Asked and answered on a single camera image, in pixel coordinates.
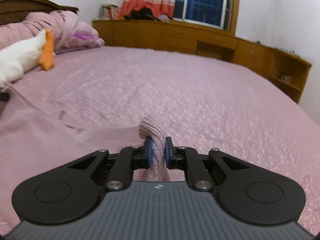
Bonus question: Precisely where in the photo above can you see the pink knitted cardigan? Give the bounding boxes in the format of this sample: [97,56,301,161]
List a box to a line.
[1,85,170,188]

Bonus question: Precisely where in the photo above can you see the black clothes on cabinet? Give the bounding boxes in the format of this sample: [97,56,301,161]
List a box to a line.
[124,7,160,22]

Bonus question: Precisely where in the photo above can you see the white plush goose toy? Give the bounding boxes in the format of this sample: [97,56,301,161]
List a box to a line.
[1,29,55,88]

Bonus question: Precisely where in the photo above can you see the pink floral bedspread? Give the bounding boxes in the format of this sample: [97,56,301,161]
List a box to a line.
[1,47,319,234]

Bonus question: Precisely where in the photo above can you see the dark wooden headboard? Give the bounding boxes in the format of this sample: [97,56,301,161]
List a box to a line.
[0,0,79,25]

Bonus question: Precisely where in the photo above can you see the pink rolled quilt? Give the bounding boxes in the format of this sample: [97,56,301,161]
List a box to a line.
[1,10,105,54]

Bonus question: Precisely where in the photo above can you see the long wooden cabinet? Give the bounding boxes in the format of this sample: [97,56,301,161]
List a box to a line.
[92,20,311,103]

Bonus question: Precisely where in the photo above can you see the stack of books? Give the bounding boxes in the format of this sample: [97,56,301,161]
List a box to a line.
[99,4,119,21]

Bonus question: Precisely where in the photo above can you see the window with white frame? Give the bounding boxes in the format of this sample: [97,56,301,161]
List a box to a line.
[173,0,239,32]

